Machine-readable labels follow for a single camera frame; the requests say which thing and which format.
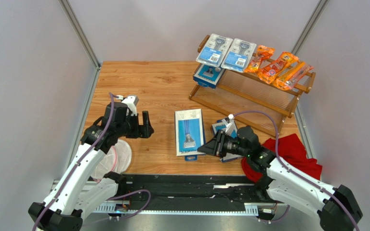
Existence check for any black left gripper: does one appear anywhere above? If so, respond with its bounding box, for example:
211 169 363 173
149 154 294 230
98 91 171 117
116 111 154 139

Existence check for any blue Harry's razor box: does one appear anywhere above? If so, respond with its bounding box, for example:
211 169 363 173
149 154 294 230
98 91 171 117
211 120 242 163
174 109 206 162
193 64 225 89

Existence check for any clear blister razor pack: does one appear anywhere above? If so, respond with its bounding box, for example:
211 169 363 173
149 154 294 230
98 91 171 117
196 34 233 67
221 38 257 73

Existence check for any orange Bic razor bag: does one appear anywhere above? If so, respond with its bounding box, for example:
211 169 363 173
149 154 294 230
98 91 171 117
272 61 314 91
244 45 275 73
257 51 299 84

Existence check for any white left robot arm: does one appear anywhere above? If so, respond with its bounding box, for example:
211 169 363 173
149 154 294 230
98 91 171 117
28 98 154 231

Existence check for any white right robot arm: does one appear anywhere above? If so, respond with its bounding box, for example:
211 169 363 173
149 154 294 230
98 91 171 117
198 126 363 231

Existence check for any wooden two-tier shelf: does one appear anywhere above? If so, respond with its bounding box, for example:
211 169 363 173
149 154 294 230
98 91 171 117
188 34 317 139

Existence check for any red cloth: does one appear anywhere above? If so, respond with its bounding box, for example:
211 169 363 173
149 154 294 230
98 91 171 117
241 134 323 182

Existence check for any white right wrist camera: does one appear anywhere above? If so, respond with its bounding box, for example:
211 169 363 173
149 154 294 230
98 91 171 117
222 114 238 138

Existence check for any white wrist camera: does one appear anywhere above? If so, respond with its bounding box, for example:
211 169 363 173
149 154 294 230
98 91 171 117
222 114 238 138
121 95 139 116

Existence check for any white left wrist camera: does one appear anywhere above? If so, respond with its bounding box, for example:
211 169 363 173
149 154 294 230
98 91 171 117
121 95 139 116

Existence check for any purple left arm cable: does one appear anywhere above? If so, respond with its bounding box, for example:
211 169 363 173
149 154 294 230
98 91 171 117
31 92 152 231

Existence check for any aluminium slotted rail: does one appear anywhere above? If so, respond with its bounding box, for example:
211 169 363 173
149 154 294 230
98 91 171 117
90 202 260 216

